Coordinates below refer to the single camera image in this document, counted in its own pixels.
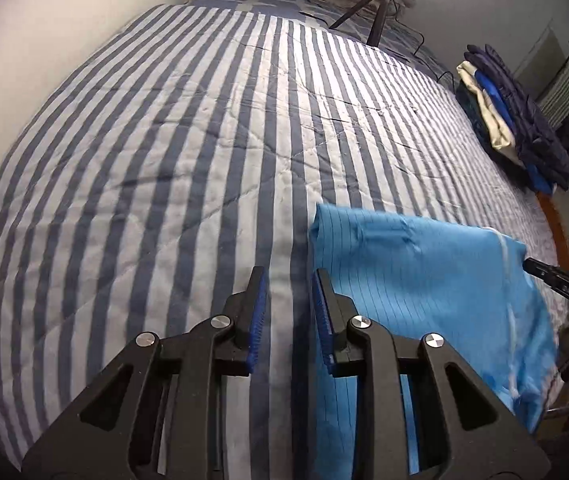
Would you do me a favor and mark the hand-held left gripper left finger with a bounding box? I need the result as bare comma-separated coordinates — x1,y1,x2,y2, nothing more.
22,266,268,480

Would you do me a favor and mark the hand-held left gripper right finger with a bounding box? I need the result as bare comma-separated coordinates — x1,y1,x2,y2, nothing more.
312,268,551,480

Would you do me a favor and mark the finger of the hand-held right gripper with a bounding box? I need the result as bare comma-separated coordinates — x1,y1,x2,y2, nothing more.
522,257,569,311

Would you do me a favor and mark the light blue coat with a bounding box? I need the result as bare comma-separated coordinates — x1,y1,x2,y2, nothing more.
309,202,560,480

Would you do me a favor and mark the folded blue garment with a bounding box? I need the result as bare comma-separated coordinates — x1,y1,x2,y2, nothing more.
475,70,555,196

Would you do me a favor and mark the folded navy jacket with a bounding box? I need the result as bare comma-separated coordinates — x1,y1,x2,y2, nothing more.
465,42,569,192

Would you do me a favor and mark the folded cream garment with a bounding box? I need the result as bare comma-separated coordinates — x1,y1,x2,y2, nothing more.
456,61,523,166

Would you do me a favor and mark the striped towel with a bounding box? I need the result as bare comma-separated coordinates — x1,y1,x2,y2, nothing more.
537,62,569,128

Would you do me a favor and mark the folded dark teal garment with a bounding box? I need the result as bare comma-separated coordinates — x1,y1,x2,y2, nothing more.
457,80,490,146

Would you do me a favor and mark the blue white striped blanket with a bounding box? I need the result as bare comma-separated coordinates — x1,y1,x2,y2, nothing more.
0,2,565,480

